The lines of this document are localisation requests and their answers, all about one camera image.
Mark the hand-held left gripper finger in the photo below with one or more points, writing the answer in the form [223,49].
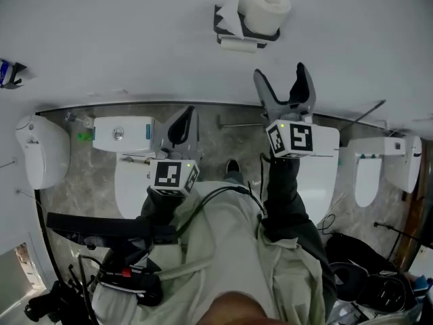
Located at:
[194,130]
[177,129]

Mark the blue and white bottle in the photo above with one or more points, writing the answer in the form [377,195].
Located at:
[4,71]

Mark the large white toilet paper roll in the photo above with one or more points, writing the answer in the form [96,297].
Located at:
[260,12]

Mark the black wall rack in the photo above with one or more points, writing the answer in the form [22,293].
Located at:
[17,74]

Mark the metal water valve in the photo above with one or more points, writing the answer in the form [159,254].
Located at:
[76,118]

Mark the long grey metal bar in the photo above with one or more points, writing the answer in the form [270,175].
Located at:
[365,115]

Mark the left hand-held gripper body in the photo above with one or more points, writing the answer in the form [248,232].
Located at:
[167,176]

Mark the folded white tissue paper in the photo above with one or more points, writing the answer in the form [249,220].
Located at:
[230,19]

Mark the black bag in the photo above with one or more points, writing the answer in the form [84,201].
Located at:
[368,279]

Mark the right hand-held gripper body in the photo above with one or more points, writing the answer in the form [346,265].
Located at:
[301,137]

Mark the white rounded tankless toilet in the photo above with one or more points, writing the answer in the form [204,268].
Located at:
[44,151]

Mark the person's left forearm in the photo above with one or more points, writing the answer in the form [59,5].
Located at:
[162,208]

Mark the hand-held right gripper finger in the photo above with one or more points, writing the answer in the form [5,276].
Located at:
[304,90]
[267,91]

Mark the white toilet with wide lid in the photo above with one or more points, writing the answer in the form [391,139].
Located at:
[321,174]

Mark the person's right forearm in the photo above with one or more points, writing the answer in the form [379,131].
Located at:
[284,188]

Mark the white toilet with narrow seat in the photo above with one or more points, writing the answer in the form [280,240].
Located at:
[367,174]

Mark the white toilet with button tank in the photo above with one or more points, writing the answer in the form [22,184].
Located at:
[128,137]

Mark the black stand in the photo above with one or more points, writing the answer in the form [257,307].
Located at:
[395,234]

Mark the black device with red button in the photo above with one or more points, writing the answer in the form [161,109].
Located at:
[135,283]

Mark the person's face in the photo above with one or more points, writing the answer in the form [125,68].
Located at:
[236,310]

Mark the black toilet paper holder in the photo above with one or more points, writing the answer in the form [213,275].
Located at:
[270,36]

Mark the black tripod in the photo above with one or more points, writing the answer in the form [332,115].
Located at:
[57,301]

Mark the person's pale green garment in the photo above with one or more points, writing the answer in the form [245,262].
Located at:
[230,249]

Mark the small white toilet paper roll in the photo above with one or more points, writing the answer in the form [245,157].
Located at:
[236,44]

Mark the person's black shoe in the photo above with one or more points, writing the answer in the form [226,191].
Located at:
[233,167]

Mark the green plastic fitting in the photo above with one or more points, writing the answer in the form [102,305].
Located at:
[84,136]

